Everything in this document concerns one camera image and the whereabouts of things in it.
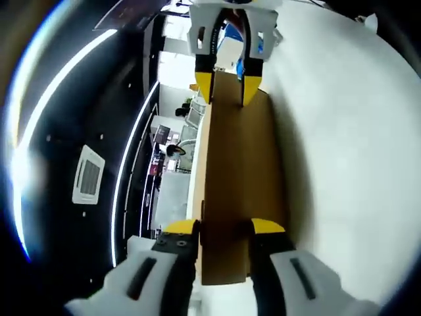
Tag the ceiling air conditioner vent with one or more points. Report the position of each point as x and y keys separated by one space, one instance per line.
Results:
x=89 y=174

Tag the dark wall screen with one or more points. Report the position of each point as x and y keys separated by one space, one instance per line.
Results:
x=162 y=133

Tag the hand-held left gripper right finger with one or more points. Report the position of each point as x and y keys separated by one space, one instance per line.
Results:
x=296 y=283

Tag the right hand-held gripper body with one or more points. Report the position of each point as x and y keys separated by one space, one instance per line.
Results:
x=210 y=3

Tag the brown cardboard shoe box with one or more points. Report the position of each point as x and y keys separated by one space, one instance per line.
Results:
x=240 y=164

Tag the light blue wet wipes pack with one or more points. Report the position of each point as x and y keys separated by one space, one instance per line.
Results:
x=234 y=34

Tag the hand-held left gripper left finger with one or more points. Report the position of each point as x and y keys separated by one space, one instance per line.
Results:
x=138 y=283

